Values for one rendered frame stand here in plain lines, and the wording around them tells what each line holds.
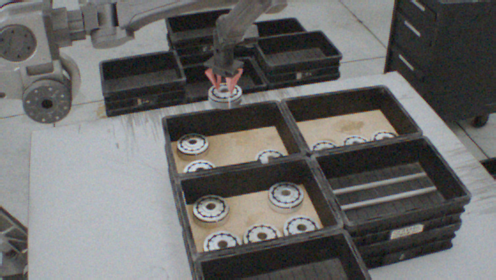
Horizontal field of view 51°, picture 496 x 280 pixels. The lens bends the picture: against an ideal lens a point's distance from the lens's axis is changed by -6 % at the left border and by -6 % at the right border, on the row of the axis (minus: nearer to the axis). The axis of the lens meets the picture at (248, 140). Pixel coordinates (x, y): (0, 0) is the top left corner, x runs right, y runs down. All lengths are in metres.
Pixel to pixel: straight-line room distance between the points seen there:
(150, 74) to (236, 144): 1.14
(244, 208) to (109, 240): 0.44
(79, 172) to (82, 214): 0.22
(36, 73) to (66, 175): 0.54
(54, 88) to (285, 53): 1.71
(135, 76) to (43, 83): 1.36
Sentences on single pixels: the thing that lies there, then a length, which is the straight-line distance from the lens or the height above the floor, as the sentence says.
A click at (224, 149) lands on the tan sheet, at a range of 1.81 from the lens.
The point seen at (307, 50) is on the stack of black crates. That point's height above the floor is 0.49.
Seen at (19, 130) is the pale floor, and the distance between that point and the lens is 3.54.
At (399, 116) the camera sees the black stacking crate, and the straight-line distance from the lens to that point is 1.92.
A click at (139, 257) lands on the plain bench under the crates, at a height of 0.70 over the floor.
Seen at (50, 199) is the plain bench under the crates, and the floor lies 0.70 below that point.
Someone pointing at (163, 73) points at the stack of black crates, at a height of 0.49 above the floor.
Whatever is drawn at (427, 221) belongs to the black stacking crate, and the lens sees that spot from 1.60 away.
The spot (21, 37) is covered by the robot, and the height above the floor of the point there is 1.46.
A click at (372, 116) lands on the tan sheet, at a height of 0.83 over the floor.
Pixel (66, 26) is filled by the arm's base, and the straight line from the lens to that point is 1.22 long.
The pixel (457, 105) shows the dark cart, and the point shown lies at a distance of 3.27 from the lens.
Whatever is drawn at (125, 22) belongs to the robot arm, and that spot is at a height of 1.46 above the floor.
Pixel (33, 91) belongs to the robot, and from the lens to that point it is 1.57.
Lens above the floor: 1.99
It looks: 39 degrees down
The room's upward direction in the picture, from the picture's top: straight up
